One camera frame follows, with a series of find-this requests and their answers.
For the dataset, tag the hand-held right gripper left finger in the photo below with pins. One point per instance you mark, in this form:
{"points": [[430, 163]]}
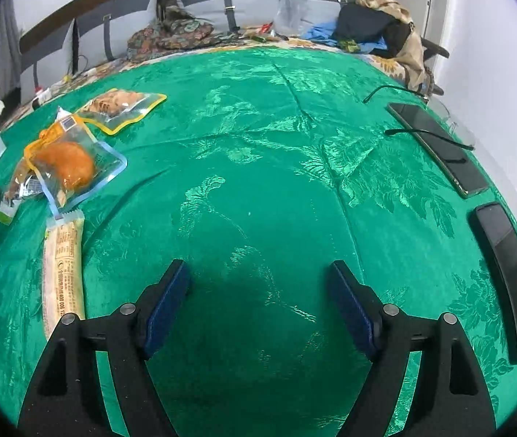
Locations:
{"points": [[167, 309]]}

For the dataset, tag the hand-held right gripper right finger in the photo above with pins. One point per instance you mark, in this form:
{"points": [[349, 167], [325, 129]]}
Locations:
{"points": [[354, 309]]}

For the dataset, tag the orange chicken leg packet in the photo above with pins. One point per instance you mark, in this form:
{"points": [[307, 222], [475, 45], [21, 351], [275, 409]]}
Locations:
{"points": [[64, 166]]}

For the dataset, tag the beige sausage stick packet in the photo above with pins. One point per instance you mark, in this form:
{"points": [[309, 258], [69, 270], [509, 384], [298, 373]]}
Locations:
{"points": [[62, 273]]}

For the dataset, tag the yellow-edged clear snack packet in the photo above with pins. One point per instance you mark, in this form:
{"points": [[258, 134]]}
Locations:
{"points": [[117, 104]]}

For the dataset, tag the white bottle with red cap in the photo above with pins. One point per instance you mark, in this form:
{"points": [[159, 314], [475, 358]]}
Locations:
{"points": [[42, 96]]}

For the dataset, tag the green patterned tablecloth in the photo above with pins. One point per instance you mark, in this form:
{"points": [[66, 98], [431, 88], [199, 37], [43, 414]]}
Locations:
{"points": [[258, 191]]}

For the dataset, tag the black smartphone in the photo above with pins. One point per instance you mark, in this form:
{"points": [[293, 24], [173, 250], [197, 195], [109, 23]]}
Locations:
{"points": [[509, 282], [440, 150]]}

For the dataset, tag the floral bedsheet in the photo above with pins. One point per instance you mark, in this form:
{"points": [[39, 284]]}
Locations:
{"points": [[99, 69]]}

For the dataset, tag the floral fabric bag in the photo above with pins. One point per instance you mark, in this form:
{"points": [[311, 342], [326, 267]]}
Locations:
{"points": [[172, 36]]}

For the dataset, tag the pile of clothes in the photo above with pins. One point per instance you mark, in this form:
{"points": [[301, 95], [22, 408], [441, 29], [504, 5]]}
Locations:
{"points": [[415, 54]]}

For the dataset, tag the green patterned cloth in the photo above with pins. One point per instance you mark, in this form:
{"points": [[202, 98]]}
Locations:
{"points": [[349, 45]]}

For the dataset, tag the dark wooden chair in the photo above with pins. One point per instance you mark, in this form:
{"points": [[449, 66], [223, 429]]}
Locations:
{"points": [[436, 48]]}

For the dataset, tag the blue cloth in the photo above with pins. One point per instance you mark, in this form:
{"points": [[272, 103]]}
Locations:
{"points": [[320, 32]]}

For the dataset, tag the black bag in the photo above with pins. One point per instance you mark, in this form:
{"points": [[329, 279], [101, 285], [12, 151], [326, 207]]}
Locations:
{"points": [[367, 22]]}

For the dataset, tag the small colourful items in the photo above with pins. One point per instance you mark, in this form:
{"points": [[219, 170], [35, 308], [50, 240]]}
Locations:
{"points": [[263, 32]]}

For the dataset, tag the clear plastic bag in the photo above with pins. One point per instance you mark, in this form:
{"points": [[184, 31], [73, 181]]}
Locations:
{"points": [[292, 9]]}

